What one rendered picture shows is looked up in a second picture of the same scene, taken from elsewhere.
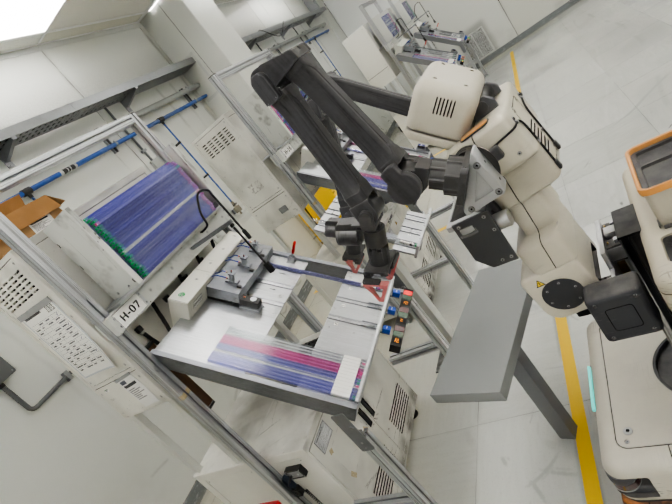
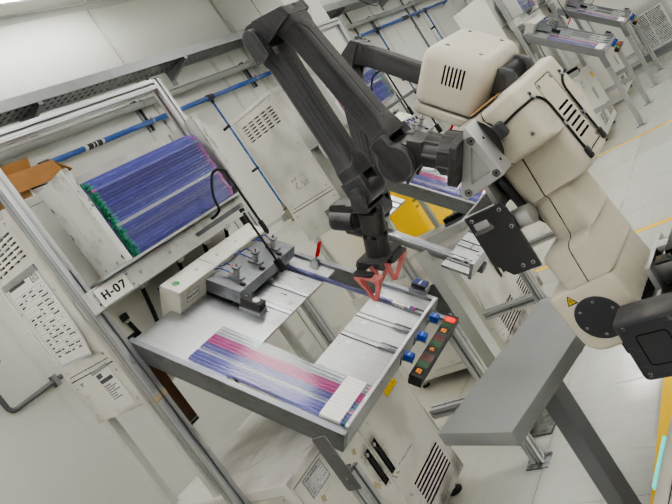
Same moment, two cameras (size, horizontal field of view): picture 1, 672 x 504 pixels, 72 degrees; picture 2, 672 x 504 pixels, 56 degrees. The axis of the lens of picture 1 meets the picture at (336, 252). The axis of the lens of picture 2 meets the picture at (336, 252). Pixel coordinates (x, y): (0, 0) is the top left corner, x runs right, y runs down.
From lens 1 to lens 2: 0.36 m
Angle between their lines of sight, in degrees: 11
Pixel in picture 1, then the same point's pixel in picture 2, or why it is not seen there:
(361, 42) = (479, 17)
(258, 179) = (303, 172)
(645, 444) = not seen: outside the picture
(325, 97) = (316, 58)
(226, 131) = (271, 111)
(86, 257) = (78, 226)
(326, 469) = not seen: outside the picture
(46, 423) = (23, 430)
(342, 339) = (351, 359)
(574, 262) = (609, 276)
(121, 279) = (110, 254)
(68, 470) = (38, 490)
